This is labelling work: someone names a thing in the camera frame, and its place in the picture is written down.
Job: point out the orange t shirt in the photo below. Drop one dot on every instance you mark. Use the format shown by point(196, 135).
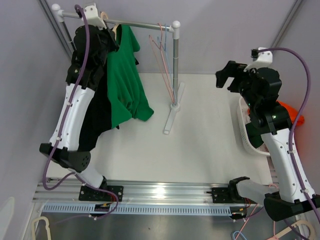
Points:
point(292, 112)

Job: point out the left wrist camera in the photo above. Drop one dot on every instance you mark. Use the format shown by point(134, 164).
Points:
point(92, 15)

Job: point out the beige hanger with green shirt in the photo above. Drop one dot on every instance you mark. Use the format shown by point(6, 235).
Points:
point(115, 30)

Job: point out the beige hanger with black shirt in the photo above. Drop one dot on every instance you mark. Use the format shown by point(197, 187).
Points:
point(104, 16)

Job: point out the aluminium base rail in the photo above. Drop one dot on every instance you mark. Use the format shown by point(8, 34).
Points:
point(145, 193)

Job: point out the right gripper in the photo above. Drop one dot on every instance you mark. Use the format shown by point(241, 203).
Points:
point(231, 69)

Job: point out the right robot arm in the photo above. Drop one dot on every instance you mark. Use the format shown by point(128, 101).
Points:
point(260, 90)

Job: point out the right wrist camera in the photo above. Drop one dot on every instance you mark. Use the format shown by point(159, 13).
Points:
point(261, 58)

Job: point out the black t shirt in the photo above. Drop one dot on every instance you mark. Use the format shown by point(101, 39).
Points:
point(98, 117)

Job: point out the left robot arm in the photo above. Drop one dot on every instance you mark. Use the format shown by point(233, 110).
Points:
point(71, 143)

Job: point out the white plastic basket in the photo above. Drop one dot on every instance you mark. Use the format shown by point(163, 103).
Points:
point(243, 120)

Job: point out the beige hanger on floor right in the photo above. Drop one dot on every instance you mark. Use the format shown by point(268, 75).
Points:
point(295, 227)

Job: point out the bright green t shirt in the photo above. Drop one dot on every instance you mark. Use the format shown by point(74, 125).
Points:
point(125, 90)

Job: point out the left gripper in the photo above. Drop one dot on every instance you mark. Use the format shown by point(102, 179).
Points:
point(110, 35)

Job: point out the white and dark green shirt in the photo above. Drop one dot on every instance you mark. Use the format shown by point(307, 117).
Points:
point(254, 135)

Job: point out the blue wire hanger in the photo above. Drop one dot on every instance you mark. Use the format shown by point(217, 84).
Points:
point(163, 45)

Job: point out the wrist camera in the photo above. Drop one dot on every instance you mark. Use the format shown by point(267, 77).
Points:
point(92, 15)
point(261, 58)

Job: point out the metal clothes rack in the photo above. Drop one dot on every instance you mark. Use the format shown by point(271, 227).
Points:
point(174, 28)

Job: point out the blue hanger on floor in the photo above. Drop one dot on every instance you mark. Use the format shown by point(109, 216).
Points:
point(236, 234)

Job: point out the pink wire hanger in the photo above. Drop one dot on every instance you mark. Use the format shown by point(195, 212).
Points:
point(160, 57)

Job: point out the slotted cable duct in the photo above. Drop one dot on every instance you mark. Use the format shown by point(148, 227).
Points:
point(139, 209)

